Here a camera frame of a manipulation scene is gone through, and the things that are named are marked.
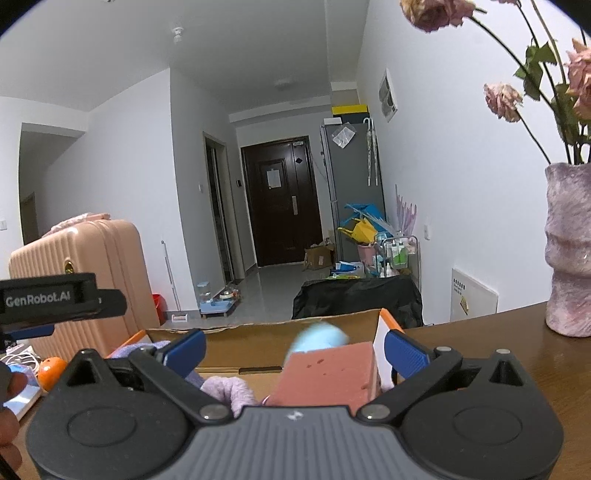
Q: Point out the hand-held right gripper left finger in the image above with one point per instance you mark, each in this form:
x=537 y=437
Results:
x=184 y=350

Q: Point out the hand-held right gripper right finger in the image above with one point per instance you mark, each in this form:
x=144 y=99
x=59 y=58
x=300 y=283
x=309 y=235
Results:
x=406 y=354

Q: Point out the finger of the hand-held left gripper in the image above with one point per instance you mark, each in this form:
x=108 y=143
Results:
x=30 y=332

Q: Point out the orange-edged cardboard box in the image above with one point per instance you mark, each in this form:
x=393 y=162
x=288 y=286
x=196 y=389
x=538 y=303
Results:
x=249 y=341

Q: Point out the pink brick sponge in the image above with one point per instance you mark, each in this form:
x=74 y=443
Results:
x=323 y=378

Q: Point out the light blue soft ball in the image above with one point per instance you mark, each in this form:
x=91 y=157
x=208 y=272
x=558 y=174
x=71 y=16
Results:
x=318 y=339

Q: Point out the person's left hand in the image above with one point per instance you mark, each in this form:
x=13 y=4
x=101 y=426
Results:
x=11 y=427

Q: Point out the white mop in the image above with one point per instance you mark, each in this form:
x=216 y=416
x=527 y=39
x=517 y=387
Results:
x=179 y=318

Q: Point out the orange fruit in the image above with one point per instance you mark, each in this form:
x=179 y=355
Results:
x=51 y=371

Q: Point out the pink ribbed suitcase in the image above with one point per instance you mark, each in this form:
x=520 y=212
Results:
x=115 y=263

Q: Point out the red bucket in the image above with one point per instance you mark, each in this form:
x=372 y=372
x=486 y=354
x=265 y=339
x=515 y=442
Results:
x=158 y=309

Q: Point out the blue pet feeder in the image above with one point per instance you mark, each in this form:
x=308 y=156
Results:
x=214 y=305

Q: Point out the lavender fuzzy cloth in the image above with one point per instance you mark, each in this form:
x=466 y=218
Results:
x=226 y=392

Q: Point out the white blue flat box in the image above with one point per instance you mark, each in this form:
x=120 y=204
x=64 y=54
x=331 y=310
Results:
x=27 y=399

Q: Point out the pink cloth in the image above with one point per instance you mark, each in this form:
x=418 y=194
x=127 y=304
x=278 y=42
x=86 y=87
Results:
x=81 y=222

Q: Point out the white board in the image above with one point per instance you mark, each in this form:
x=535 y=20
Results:
x=475 y=295

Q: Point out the metal trolley with bottles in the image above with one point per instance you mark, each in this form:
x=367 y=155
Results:
x=399 y=254

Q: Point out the blue yellow packets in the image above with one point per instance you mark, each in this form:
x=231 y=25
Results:
x=346 y=272

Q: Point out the pink bucket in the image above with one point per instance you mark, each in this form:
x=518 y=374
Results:
x=366 y=254

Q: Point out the brown cardboard box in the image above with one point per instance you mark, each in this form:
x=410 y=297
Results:
x=317 y=258

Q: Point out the yellow bag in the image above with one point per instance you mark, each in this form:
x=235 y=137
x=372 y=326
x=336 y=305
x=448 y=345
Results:
x=362 y=230

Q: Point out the blue bag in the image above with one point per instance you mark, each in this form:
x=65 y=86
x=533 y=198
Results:
x=369 y=210

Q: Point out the dark brown door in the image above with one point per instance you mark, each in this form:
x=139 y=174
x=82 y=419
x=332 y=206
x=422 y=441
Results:
x=281 y=226

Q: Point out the grey refrigerator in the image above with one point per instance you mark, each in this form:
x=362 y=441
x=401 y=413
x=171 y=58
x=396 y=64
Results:
x=348 y=180

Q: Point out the pink fuzzy vase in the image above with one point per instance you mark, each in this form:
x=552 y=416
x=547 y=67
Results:
x=570 y=254

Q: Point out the paper notice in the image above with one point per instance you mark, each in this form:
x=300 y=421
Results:
x=274 y=179

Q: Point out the folded pale umbrellas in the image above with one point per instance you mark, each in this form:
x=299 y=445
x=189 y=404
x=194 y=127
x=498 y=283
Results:
x=371 y=152

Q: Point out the clear plastic bag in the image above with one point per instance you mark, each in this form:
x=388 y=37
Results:
x=343 y=137

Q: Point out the yellow black box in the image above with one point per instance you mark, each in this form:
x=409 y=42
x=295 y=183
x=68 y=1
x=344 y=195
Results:
x=351 y=113

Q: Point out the dried pink rose bouquet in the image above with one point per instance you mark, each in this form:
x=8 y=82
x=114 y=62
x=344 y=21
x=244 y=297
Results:
x=503 y=101

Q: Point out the ceiling bulb fitting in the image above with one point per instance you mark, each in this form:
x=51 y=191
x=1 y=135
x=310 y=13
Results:
x=178 y=36

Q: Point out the purple flower wall decal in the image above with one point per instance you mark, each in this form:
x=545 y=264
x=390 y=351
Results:
x=406 y=214

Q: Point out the white wall panel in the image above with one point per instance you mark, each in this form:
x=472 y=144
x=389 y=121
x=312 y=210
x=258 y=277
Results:
x=388 y=94

